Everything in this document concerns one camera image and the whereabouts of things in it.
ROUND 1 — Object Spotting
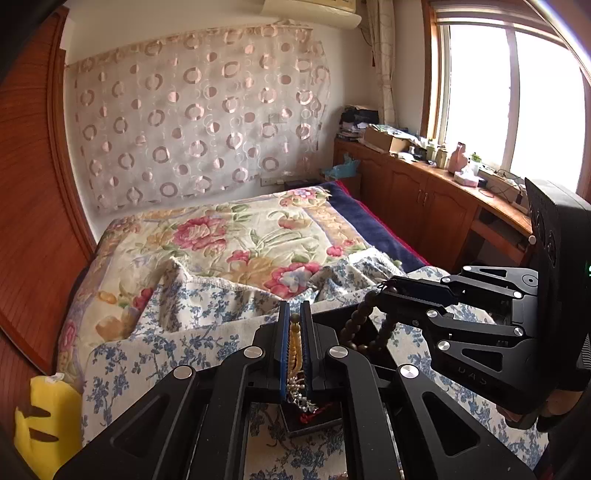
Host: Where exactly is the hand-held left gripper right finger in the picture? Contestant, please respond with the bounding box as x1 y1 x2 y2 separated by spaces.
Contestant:
300 300 539 480

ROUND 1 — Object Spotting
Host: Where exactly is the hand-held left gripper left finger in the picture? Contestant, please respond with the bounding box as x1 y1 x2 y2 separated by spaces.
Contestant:
55 300 291 480

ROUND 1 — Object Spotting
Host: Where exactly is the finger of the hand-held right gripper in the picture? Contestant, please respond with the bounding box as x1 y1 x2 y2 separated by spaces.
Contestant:
382 264 540 305
376 293 555 416

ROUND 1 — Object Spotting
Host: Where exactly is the yellow bead bracelet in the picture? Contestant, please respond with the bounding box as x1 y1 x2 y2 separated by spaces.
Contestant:
287 323 303 370

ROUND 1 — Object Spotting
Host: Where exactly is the thin silver chain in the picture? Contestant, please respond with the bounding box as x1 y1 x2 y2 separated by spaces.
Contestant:
286 369 319 414

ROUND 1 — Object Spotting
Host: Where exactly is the brown wooden bead bracelet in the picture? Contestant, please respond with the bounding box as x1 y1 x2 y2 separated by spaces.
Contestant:
339 284 400 356

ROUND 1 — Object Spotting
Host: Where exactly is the red string bracelet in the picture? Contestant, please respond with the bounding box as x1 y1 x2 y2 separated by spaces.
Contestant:
298 404 340 423

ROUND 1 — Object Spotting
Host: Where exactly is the black box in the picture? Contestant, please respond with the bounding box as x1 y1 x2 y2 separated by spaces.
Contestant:
259 310 398 437

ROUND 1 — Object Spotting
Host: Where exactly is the person's right hand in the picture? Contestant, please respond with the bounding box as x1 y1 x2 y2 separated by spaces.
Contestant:
501 388 578 432

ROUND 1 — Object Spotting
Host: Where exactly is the white power strip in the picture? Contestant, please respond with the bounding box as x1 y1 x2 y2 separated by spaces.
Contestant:
478 167 529 206

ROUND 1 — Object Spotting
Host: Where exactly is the wooden cabinet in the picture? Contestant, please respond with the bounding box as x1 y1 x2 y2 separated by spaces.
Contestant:
332 138 536 273

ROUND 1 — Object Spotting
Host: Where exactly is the blue floral cloth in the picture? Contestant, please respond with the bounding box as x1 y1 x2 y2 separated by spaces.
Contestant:
81 256 550 480

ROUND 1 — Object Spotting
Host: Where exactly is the floral blanket with navy border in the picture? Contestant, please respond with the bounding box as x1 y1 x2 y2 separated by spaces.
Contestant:
55 180 430 384

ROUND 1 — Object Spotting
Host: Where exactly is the teal plastic bag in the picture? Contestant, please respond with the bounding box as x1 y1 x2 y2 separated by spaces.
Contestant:
323 154 358 181

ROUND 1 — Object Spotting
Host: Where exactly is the cardboard box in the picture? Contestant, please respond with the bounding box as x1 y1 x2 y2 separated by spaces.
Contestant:
362 124 411 154

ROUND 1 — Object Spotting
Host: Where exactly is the wooden-framed window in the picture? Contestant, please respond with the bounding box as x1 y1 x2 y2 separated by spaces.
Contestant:
420 0 591 195

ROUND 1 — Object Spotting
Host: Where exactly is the stack of dark clothes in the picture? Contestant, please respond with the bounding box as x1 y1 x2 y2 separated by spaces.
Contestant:
339 105 380 139

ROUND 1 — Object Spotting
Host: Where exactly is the patterned window curtain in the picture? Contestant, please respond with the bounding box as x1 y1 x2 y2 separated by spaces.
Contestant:
365 0 398 127

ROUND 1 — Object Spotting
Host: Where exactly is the yellow plush pillow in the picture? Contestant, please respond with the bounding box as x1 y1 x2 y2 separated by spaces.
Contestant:
14 374 84 469

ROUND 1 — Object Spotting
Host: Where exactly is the white air conditioner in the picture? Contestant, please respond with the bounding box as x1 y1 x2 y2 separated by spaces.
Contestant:
261 0 363 31

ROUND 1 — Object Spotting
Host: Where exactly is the circle-patterned sheer wall cloth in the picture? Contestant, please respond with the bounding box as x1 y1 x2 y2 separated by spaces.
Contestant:
69 18 333 213

